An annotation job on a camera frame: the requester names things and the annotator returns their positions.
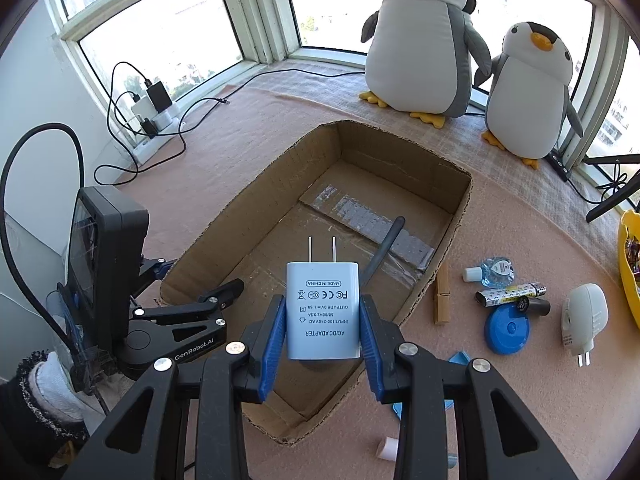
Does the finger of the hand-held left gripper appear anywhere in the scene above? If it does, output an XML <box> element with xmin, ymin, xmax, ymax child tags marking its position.
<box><xmin>131</xmin><ymin>279</ymin><xmax>247</xmax><ymax>363</ymax></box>
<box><xmin>132</xmin><ymin>256</ymin><xmax>179</xmax><ymax>306</ymax></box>

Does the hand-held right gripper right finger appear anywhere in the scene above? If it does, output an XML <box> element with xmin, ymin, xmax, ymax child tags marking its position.
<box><xmin>359</xmin><ymin>294</ymin><xmax>581</xmax><ymax>480</ymax></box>

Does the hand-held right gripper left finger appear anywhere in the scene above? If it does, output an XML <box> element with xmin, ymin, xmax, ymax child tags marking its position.
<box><xmin>60</xmin><ymin>294</ymin><xmax>288</xmax><ymax>480</ymax></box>

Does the white power adapter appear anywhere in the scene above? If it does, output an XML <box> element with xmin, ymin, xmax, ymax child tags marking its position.
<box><xmin>286</xmin><ymin>236</ymin><xmax>362</xmax><ymax>361</ymax></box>

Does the blue card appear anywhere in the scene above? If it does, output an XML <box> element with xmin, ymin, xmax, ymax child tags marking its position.
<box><xmin>392</xmin><ymin>351</ymin><xmax>471</xmax><ymax>418</ymax></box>

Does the wooden clothespin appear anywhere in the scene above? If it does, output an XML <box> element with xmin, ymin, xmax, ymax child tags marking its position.
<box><xmin>432</xmin><ymin>262</ymin><xmax>453</xmax><ymax>326</ymax></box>

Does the small white tube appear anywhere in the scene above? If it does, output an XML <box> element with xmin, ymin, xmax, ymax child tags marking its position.
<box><xmin>376</xmin><ymin>436</ymin><xmax>401</xmax><ymax>462</ymax></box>

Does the brown cardboard box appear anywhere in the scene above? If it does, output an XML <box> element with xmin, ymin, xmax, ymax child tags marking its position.
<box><xmin>159</xmin><ymin>120</ymin><xmax>473</xmax><ymax>447</ymax></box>

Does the blue round disc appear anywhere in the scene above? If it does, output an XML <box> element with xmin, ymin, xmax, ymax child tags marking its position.
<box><xmin>484</xmin><ymin>305</ymin><xmax>532</xmax><ymax>356</ymax></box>

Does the white patterned lighter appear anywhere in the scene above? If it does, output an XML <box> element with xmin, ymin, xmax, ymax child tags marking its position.
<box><xmin>474</xmin><ymin>282</ymin><xmax>547</xmax><ymax>307</ymax></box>

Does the clear blue eye drop bottle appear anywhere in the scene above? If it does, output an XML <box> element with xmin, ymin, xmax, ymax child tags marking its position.
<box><xmin>462</xmin><ymin>256</ymin><xmax>521</xmax><ymax>288</ymax></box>

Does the white plug-in night light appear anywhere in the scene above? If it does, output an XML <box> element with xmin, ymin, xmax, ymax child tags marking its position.
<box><xmin>561</xmin><ymin>283</ymin><xmax>609</xmax><ymax>370</ymax></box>

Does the person's left forearm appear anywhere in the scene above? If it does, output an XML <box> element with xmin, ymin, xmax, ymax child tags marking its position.
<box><xmin>0</xmin><ymin>350</ymin><xmax>107</xmax><ymax>472</ymax></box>

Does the grey spoon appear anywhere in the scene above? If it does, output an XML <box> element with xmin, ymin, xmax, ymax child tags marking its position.
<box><xmin>362</xmin><ymin>216</ymin><xmax>407</xmax><ymax>286</ymax></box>

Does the white charger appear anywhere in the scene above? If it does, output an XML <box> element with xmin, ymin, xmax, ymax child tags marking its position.
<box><xmin>131</xmin><ymin>97</ymin><xmax>156</xmax><ymax>122</ymax></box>

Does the white power strip with chargers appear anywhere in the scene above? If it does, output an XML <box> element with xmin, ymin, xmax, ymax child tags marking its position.
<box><xmin>94</xmin><ymin>61</ymin><xmax>188</xmax><ymax>186</ymax></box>

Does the black charger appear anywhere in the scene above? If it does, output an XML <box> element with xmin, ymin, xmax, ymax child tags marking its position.
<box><xmin>147</xmin><ymin>81</ymin><xmax>173</xmax><ymax>112</ymax></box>

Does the small black cylinder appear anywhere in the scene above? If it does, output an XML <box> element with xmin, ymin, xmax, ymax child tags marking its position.
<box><xmin>515</xmin><ymin>297</ymin><xmax>551</xmax><ymax>317</ymax></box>

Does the beige woven mat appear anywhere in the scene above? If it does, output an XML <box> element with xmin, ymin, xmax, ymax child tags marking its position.
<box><xmin>235</xmin><ymin>62</ymin><xmax>621</xmax><ymax>201</ymax></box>

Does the yellow bowl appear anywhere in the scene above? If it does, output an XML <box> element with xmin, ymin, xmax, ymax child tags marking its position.
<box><xmin>617</xmin><ymin>210</ymin><xmax>640</xmax><ymax>326</ymax></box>

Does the pile of wrapped candies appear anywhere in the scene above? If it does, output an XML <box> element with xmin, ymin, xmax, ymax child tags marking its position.
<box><xmin>625</xmin><ymin>237</ymin><xmax>640</xmax><ymax>286</ymax></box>

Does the black tripod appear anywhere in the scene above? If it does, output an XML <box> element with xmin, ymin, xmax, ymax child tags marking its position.
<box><xmin>582</xmin><ymin>152</ymin><xmax>640</xmax><ymax>223</ymax></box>

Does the small penguin plush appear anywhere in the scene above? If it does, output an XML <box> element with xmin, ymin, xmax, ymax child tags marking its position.
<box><xmin>482</xmin><ymin>21</ymin><xmax>585</xmax><ymax>170</ymax></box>

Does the large penguin plush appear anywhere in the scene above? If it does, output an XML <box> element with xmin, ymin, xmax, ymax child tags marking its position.
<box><xmin>359</xmin><ymin>0</ymin><xmax>493</xmax><ymax>130</ymax></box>

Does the thick black gripper cable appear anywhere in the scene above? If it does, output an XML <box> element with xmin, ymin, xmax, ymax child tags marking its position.
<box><xmin>0</xmin><ymin>124</ymin><xmax>86</xmax><ymax>356</ymax></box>

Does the long black cable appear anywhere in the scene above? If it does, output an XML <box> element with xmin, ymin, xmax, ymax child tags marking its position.
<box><xmin>175</xmin><ymin>67</ymin><xmax>371</xmax><ymax>136</ymax></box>

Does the white window frame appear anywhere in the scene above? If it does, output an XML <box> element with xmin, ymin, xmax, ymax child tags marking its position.
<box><xmin>47</xmin><ymin>0</ymin><xmax>640</xmax><ymax>181</ymax></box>

